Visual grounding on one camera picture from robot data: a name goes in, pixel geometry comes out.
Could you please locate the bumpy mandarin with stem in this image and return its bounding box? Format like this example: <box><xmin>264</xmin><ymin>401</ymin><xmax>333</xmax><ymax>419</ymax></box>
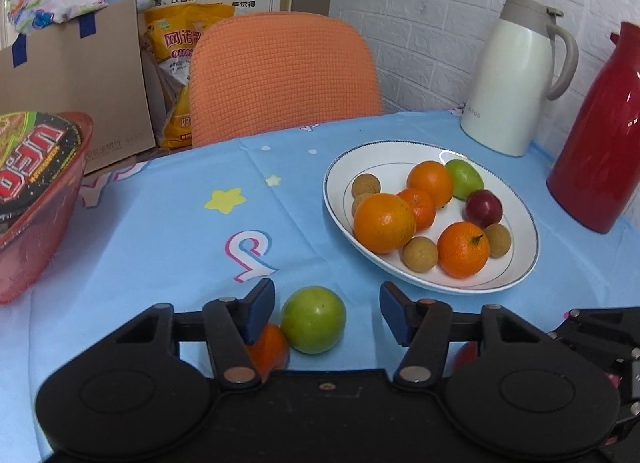
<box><xmin>437</xmin><ymin>222</ymin><xmax>490</xmax><ymax>279</ymax></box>

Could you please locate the orange chair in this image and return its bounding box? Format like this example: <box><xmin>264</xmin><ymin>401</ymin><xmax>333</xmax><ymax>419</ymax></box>
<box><xmin>189</xmin><ymin>12</ymin><xmax>383</xmax><ymax>147</ymax></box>

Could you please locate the green fruit front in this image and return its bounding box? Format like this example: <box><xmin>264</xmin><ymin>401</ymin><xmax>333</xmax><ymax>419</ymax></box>
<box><xmin>446</xmin><ymin>159</ymin><xmax>485</xmax><ymax>201</ymax></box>

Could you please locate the small mandarin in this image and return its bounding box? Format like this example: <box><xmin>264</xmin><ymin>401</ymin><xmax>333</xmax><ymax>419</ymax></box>
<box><xmin>397</xmin><ymin>188</ymin><xmax>436</xmax><ymax>232</ymax></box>

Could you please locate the yellow snack bag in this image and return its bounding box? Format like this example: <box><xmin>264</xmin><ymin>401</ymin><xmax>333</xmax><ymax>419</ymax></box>
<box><xmin>142</xmin><ymin>3</ymin><xmax>235</xmax><ymax>149</ymax></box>

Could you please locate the white thermos jug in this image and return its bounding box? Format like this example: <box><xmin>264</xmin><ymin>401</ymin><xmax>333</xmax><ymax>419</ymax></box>
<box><xmin>461</xmin><ymin>0</ymin><xmax>579</xmax><ymax>157</ymax></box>

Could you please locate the longan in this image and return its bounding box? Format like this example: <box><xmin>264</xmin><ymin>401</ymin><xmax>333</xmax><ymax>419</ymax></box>
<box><xmin>400</xmin><ymin>237</ymin><xmax>438</xmax><ymax>273</ymax></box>
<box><xmin>484</xmin><ymin>223</ymin><xmax>512</xmax><ymax>258</ymax></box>
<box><xmin>352</xmin><ymin>173</ymin><xmax>381</xmax><ymax>198</ymax></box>
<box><xmin>352</xmin><ymin>192</ymin><xmax>372</xmax><ymax>216</ymax></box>

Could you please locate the green fruit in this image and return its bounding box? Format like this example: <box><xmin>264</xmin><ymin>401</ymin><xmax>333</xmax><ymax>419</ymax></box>
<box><xmin>280</xmin><ymin>287</ymin><xmax>347</xmax><ymax>355</ymax></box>
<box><xmin>446</xmin><ymin>159</ymin><xmax>485</xmax><ymax>201</ymax></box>

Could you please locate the red thermos jug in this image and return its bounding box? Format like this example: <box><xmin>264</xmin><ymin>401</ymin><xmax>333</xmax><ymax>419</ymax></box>
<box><xmin>547</xmin><ymin>21</ymin><xmax>639</xmax><ymax>233</ymax></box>

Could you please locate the red plum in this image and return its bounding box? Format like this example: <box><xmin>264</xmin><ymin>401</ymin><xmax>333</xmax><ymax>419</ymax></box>
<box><xmin>454</xmin><ymin>342</ymin><xmax>478</xmax><ymax>371</ymax></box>
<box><xmin>462</xmin><ymin>189</ymin><xmax>503</xmax><ymax>229</ymax></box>

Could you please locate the mandarin back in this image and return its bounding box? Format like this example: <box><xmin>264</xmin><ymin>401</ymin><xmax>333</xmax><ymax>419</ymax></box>
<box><xmin>247</xmin><ymin>322</ymin><xmax>290</xmax><ymax>382</ymax></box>

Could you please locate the large smooth orange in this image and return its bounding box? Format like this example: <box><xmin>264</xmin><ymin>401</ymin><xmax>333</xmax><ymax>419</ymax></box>
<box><xmin>352</xmin><ymin>194</ymin><xmax>416</xmax><ymax>254</ymax></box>

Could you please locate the brown cardboard box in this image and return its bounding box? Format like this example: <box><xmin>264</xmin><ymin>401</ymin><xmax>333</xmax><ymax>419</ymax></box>
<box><xmin>1</xmin><ymin>1</ymin><xmax>165</xmax><ymax>173</ymax></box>

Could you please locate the green fruit back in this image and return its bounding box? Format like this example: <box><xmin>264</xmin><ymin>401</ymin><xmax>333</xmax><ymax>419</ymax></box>
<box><xmin>280</xmin><ymin>287</ymin><xmax>347</xmax><ymax>355</ymax></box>

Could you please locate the red plum front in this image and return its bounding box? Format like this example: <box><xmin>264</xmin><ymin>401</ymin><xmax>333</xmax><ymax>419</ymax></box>
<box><xmin>462</xmin><ymin>189</ymin><xmax>503</xmax><ymax>229</ymax></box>

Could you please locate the red plum back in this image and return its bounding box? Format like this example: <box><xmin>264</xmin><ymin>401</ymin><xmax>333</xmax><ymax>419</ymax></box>
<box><xmin>454</xmin><ymin>342</ymin><xmax>478</xmax><ymax>371</ymax></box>

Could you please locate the white ceramic plate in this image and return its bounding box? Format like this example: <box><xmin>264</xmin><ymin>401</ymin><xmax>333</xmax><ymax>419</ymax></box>
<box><xmin>323</xmin><ymin>139</ymin><xmax>540</xmax><ymax>295</ymax></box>

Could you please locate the UFO instant noodle cup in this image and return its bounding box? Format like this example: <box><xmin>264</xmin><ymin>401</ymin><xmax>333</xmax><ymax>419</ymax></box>
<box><xmin>1</xmin><ymin>111</ymin><xmax>82</xmax><ymax>235</ymax></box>

